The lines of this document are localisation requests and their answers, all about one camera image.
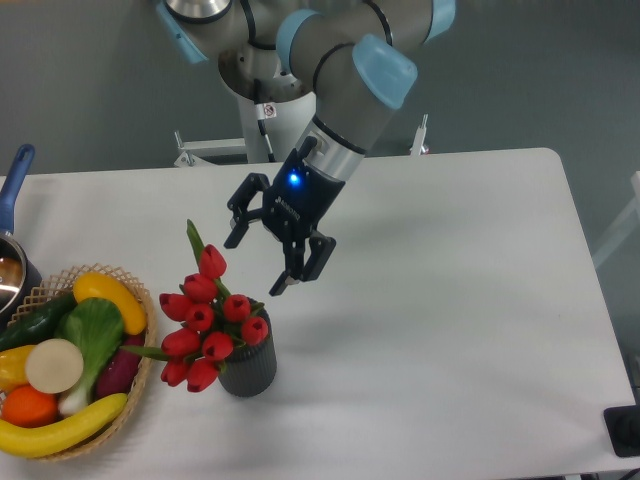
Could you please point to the orange fruit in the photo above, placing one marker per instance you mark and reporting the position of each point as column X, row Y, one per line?
column 29, row 408

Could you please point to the yellow bell pepper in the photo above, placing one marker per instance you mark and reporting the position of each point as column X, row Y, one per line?
column 12, row 367

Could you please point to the blue handled saucepan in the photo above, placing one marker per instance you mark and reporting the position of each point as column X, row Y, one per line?
column 18, row 274

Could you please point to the green bok choy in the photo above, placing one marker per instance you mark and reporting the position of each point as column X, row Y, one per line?
column 95, row 326

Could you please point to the white frame at right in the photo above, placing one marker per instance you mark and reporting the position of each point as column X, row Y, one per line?
column 623, row 225

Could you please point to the yellow banana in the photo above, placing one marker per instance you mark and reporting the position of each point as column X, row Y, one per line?
column 59, row 436

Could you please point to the dark green cucumber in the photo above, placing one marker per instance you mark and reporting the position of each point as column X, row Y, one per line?
column 38, row 325

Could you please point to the woven wicker basket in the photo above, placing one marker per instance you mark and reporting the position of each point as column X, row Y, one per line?
column 62, row 283

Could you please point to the red tulip bouquet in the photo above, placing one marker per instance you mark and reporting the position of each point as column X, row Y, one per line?
column 190, row 354

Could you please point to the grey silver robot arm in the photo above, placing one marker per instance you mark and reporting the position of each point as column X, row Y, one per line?
column 315, row 89

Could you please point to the purple sweet potato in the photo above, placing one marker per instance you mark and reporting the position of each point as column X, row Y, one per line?
column 118, row 375

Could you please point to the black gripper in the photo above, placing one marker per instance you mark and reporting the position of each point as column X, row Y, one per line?
column 292, row 207

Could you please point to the black device at edge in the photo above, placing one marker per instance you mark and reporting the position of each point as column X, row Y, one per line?
column 623, row 429

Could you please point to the dark grey ribbed vase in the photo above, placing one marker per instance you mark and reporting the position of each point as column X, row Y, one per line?
column 251, row 366

